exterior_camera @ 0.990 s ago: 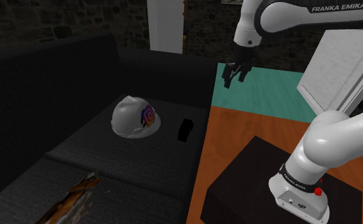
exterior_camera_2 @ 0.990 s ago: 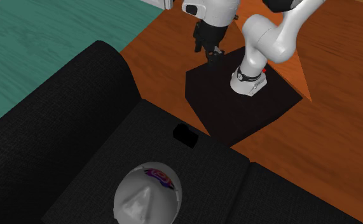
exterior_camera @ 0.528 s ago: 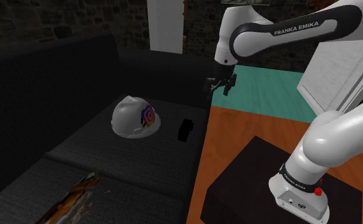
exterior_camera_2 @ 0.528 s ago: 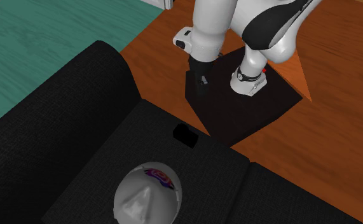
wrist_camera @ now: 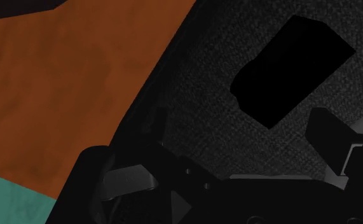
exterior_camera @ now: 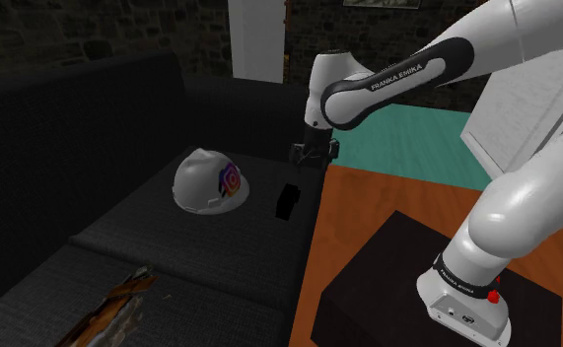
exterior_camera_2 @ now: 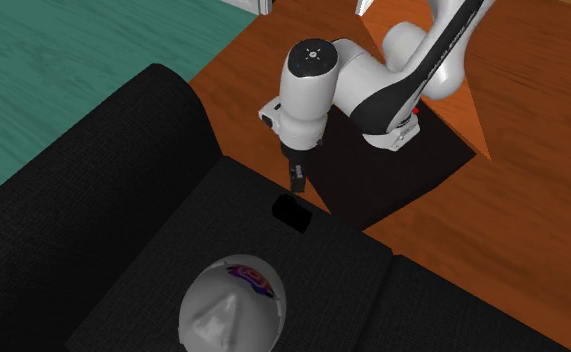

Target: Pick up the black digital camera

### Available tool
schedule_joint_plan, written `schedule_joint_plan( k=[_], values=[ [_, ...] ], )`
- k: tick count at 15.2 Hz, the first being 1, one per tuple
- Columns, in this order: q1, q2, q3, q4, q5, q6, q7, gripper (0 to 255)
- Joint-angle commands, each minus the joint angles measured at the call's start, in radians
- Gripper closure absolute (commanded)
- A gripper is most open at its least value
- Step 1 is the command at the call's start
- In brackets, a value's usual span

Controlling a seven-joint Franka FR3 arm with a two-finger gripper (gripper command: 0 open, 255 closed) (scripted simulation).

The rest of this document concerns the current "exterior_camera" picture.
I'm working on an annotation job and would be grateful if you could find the black rectangular block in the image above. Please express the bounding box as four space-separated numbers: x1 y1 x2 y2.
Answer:
274 182 303 222

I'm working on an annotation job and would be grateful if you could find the teal rug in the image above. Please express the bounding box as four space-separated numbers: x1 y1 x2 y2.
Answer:
329 103 495 192

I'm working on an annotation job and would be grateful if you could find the white door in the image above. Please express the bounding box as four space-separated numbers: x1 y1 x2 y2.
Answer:
227 0 287 85

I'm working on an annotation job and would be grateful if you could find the white hard hat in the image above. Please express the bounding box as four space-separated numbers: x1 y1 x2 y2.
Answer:
172 147 251 216

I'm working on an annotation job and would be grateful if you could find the dark robot stand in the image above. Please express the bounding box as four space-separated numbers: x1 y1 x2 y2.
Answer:
310 209 563 347

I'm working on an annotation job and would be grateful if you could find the dark fabric sofa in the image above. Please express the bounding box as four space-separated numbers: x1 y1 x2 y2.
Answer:
0 47 331 347

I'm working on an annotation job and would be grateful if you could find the white cabinet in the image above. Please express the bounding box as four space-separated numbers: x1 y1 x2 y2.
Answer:
459 43 563 180

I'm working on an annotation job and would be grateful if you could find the brown and white flat object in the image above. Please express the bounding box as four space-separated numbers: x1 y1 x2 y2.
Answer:
53 264 160 347

